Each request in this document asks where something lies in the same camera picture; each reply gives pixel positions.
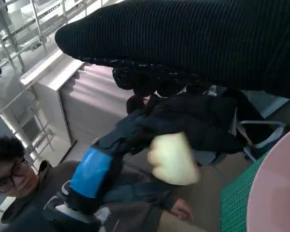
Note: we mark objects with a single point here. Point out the pink bowl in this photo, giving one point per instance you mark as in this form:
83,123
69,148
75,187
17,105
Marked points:
278,188

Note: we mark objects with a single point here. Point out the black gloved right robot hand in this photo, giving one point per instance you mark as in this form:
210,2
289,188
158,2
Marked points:
183,43

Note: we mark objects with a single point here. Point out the round golden toy bun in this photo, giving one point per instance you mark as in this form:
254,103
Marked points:
174,159

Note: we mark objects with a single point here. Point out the white pipe lattice frame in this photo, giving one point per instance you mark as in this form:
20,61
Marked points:
12,36

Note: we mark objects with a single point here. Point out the white desk with pink cloth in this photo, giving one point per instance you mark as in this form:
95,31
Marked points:
91,101

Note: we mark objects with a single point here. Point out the standing person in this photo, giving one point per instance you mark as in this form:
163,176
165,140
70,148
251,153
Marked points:
14,174

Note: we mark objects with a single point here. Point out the green cutting mat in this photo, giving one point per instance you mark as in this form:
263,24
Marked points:
234,205

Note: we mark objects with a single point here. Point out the office chair with white frame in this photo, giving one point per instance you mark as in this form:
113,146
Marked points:
263,123

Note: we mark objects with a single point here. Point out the person's hand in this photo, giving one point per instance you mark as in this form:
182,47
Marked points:
183,210

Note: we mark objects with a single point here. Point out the seated person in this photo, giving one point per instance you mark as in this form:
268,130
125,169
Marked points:
203,120

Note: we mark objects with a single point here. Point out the white perforated cabinet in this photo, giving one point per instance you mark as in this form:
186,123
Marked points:
268,104

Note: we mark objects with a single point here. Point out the bare left hand blue tape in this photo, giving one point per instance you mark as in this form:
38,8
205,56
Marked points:
91,174

